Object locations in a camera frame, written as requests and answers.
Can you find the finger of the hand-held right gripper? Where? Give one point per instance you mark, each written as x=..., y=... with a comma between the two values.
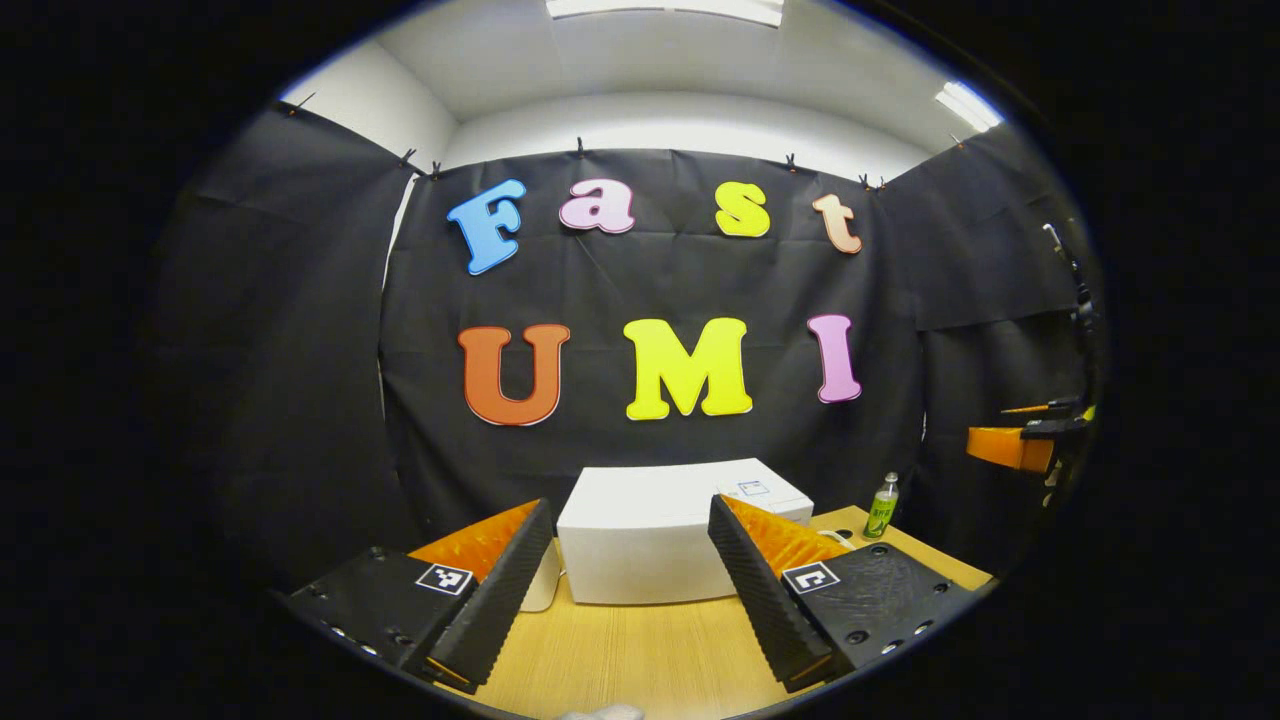
x=1010, y=448
x=1060, y=403

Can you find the small ceiling light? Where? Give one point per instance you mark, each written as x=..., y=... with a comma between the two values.
x=968, y=105

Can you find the long ceiling light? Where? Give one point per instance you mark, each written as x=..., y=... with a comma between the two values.
x=660, y=8

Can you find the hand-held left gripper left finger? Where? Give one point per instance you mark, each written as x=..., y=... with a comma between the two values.
x=500, y=600

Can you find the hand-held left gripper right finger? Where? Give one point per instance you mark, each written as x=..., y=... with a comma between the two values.
x=765, y=600

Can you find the green drink bottle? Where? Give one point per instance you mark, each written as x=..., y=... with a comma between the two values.
x=881, y=515

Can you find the white microwave oven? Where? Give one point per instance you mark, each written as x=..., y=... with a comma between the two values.
x=640, y=540

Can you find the white toaster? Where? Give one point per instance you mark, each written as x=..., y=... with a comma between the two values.
x=545, y=590

